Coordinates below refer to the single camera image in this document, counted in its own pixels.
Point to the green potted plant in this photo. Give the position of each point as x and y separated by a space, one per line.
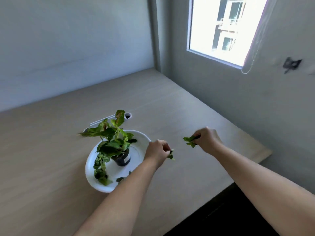
109 142

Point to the person's left fingers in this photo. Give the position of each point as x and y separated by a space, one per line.
166 147

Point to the white round plate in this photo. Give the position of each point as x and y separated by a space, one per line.
115 167

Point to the green leaf bunch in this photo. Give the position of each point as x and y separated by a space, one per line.
190 141

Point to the window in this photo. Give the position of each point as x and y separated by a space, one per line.
222 26

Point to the small torn green leaf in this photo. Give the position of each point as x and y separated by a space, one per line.
171 155

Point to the person's right hand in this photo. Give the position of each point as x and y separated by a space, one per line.
207 140

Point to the person's left forearm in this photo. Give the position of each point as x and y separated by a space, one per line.
115 202

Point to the black wall bracket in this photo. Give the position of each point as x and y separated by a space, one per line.
290 63

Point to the person's right fingers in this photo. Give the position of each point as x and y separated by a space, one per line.
196 136

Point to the person's right forearm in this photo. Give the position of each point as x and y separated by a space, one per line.
268 191

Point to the white roller blind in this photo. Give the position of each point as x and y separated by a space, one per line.
263 24

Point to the fallen green leaf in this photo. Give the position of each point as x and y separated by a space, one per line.
122 178

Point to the white scissors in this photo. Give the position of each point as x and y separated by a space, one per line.
103 122

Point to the person's left hand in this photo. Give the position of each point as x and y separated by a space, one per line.
155 151

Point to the small black plant pot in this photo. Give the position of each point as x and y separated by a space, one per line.
121 159

